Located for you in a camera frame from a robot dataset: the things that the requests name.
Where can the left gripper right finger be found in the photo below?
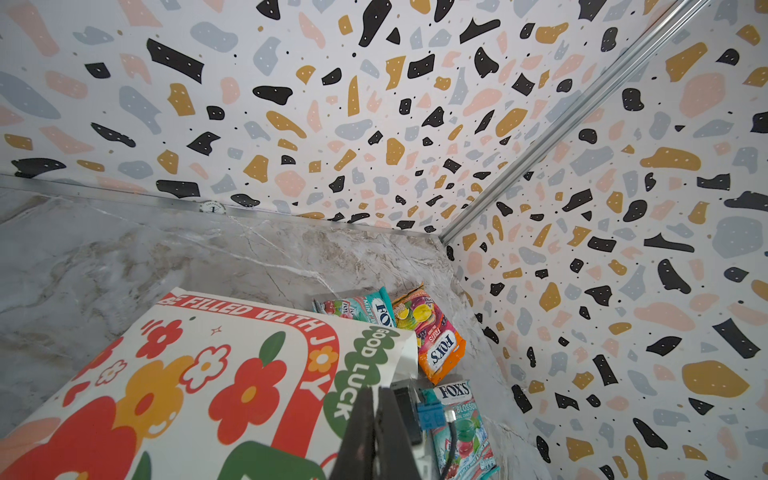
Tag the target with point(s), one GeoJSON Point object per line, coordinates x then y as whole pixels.
{"type": "Point", "coordinates": [393, 459]}

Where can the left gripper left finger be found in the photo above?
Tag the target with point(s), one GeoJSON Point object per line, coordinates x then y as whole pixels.
{"type": "Point", "coordinates": [355, 460]}

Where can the teal red mint candy bag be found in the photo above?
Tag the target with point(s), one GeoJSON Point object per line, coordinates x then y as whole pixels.
{"type": "Point", "coordinates": [462, 446]}

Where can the orange fruit candy bag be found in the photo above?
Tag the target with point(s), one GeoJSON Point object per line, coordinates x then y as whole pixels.
{"type": "Point", "coordinates": [440, 346]}

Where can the teal berry mint candy bag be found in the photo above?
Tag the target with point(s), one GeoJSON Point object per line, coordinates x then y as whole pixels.
{"type": "Point", "coordinates": [374, 307]}

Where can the white floral paper bag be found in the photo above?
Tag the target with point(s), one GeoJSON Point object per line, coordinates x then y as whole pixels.
{"type": "Point", "coordinates": [206, 387]}

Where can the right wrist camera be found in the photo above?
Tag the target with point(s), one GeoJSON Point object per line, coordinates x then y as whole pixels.
{"type": "Point", "coordinates": [421, 411]}

